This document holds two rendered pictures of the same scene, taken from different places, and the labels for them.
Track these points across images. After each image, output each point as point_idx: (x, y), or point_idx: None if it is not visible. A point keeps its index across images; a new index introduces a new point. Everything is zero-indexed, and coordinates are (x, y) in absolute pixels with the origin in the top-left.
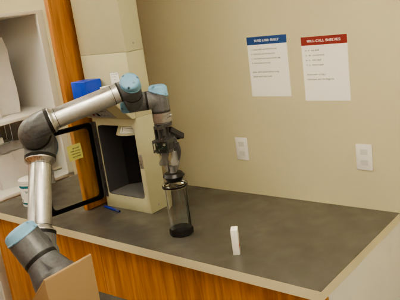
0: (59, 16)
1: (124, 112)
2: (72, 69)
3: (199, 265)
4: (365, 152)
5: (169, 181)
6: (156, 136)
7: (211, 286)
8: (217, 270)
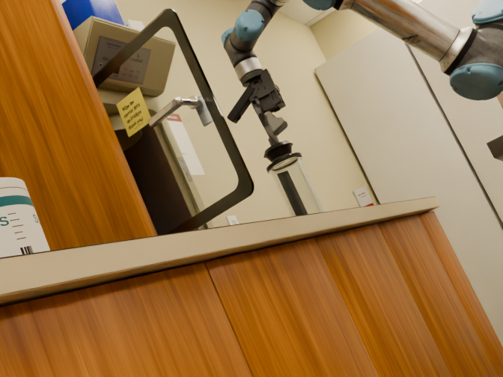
0: None
1: (262, 29)
2: None
3: (400, 206)
4: (235, 222)
5: (290, 149)
6: (270, 81)
7: (407, 239)
8: (408, 206)
